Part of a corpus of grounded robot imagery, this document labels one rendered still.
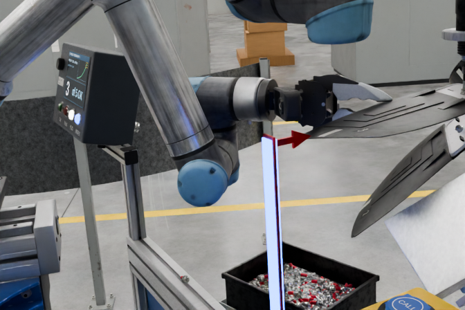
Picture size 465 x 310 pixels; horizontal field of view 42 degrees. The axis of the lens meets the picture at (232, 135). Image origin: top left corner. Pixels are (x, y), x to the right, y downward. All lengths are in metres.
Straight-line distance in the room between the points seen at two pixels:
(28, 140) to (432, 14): 5.41
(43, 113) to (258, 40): 6.61
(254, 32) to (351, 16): 8.25
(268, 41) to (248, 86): 7.95
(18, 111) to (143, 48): 1.70
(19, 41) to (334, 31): 0.61
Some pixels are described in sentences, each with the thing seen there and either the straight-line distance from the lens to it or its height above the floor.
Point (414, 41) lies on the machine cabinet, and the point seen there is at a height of 0.50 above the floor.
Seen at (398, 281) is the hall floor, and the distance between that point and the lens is 2.89.
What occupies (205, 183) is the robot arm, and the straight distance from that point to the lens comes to 0.92.
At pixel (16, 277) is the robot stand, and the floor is 0.91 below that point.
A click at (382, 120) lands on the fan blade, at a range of 0.84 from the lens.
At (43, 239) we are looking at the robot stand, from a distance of 1.10.
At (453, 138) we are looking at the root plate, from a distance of 1.08.
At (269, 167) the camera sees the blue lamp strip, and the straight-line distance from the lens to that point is 0.76.
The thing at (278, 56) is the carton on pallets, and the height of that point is 0.14.
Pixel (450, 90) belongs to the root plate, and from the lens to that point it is 0.99.
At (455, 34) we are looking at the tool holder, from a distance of 0.93.
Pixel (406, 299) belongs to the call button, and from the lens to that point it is 0.61.
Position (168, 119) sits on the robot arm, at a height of 1.18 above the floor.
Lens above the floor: 1.39
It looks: 15 degrees down
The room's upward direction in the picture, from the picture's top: 4 degrees counter-clockwise
